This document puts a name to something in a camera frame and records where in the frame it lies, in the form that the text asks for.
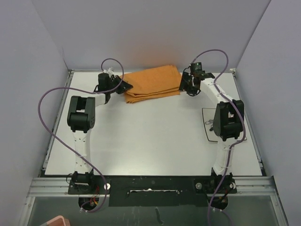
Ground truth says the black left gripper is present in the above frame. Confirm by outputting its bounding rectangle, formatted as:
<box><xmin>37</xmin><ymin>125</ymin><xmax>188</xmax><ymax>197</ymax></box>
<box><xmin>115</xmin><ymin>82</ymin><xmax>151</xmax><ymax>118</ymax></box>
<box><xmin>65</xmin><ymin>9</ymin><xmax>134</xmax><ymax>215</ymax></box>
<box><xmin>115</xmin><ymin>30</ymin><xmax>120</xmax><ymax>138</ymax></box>
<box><xmin>107</xmin><ymin>74</ymin><xmax>133</xmax><ymax>94</ymax></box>

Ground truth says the orange cloth napkin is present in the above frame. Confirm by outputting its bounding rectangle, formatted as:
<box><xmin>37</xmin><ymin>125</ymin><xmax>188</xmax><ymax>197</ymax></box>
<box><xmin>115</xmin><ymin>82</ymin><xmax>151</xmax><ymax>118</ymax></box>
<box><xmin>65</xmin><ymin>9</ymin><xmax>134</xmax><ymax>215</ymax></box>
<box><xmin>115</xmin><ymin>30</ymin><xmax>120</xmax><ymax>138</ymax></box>
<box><xmin>124</xmin><ymin>65</ymin><xmax>182</xmax><ymax>104</ymax></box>

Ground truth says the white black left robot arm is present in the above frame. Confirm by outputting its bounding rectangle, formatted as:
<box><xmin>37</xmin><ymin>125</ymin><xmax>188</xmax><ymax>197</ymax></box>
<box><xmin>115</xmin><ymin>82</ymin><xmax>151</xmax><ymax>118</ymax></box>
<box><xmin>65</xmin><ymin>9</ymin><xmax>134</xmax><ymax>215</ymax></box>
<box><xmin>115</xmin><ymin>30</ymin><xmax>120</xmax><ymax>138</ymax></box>
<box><xmin>67</xmin><ymin>71</ymin><xmax>133</xmax><ymax>175</ymax></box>

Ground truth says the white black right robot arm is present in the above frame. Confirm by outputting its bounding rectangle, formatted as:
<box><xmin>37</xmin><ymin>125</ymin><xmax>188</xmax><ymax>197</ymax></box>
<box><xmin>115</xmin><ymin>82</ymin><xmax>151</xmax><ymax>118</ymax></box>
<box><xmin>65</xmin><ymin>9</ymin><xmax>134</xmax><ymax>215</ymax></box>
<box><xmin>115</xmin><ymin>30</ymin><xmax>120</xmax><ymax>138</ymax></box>
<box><xmin>179</xmin><ymin>62</ymin><xmax>246</xmax><ymax>175</ymax></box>

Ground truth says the white square plate black rim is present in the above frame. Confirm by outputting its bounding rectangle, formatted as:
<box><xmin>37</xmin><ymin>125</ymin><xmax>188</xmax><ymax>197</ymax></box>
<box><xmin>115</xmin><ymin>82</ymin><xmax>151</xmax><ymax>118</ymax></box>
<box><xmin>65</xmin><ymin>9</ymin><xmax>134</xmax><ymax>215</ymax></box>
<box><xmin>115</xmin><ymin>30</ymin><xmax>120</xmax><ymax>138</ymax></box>
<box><xmin>202</xmin><ymin>105</ymin><xmax>244</xmax><ymax>142</ymax></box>

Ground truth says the silver table knife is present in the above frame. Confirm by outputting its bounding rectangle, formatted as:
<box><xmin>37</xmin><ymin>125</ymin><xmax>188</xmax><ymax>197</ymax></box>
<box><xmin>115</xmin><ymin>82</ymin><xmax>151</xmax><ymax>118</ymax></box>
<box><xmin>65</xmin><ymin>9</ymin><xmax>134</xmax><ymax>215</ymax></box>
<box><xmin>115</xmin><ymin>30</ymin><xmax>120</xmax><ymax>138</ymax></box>
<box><xmin>205</xmin><ymin>119</ymin><xmax>214</xmax><ymax>125</ymax></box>

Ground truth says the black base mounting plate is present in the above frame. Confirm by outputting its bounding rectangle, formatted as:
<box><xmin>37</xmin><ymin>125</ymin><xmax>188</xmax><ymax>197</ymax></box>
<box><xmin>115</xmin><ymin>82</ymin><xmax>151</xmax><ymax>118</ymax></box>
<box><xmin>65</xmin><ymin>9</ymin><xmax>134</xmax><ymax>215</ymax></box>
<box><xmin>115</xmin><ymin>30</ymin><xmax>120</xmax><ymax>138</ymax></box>
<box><xmin>68</xmin><ymin>174</ymin><xmax>237</xmax><ymax>210</ymax></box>

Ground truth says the pink plastic bin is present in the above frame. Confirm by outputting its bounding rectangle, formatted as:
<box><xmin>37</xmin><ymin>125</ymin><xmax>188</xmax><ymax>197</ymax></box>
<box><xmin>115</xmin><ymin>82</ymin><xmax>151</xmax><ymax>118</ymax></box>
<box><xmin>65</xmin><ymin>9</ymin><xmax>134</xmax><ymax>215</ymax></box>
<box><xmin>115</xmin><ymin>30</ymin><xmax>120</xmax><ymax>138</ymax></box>
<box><xmin>42</xmin><ymin>215</ymin><xmax>70</xmax><ymax>226</ymax></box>

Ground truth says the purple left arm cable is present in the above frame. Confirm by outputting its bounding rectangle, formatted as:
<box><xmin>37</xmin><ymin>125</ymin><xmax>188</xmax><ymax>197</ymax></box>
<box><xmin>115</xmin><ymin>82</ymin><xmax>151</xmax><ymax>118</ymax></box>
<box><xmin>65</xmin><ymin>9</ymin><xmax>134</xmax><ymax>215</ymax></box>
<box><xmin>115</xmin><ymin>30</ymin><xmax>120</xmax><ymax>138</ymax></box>
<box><xmin>39</xmin><ymin>58</ymin><xmax>125</xmax><ymax>214</ymax></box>

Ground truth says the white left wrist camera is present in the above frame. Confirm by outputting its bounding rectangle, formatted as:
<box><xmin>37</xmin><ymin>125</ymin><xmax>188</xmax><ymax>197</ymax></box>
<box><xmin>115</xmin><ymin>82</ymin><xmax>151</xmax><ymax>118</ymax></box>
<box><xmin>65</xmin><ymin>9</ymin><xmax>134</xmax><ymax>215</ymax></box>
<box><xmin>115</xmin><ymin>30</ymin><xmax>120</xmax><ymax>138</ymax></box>
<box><xmin>103</xmin><ymin>67</ymin><xmax>114</xmax><ymax>74</ymax></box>

